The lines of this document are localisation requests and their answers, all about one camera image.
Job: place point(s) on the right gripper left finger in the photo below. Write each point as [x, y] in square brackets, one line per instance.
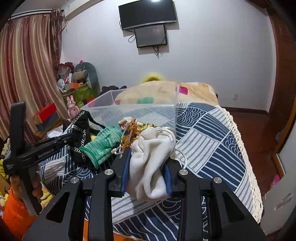
[121, 168]

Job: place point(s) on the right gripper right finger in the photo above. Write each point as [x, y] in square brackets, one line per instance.
[174, 187]

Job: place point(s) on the green knitted glove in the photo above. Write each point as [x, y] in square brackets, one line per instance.
[99, 149]

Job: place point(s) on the white fleece drawstring pouch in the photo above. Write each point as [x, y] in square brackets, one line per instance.
[149, 152]

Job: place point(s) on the black chain strap bag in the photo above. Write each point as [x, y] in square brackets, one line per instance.
[82, 130]

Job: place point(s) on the left hand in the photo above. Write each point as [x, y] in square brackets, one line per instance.
[36, 183]

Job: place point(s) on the red box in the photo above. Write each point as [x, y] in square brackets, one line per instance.
[42, 115]

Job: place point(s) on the orange jacket sleeve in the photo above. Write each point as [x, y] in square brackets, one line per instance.
[16, 216]

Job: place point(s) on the clear plastic storage bin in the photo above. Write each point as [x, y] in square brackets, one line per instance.
[105, 111]

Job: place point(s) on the pink bunny figurine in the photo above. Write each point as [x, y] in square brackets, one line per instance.
[73, 109]

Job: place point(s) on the dark purple garment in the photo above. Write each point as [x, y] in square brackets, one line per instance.
[106, 89]

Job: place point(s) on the beige plush blanket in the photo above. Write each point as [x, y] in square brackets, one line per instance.
[165, 92]

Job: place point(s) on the green cardboard box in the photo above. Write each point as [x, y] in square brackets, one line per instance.
[80, 93]

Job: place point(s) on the grey plush toy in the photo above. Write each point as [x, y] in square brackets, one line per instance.
[92, 75]

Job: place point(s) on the yellow fuzzy headboard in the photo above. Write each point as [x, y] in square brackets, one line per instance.
[152, 77]

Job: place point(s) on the striped red beige curtain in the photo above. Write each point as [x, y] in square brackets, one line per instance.
[30, 55]

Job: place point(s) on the small black wall monitor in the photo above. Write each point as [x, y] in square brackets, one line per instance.
[151, 36]

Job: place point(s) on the large black wall television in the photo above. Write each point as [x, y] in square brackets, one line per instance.
[142, 13]

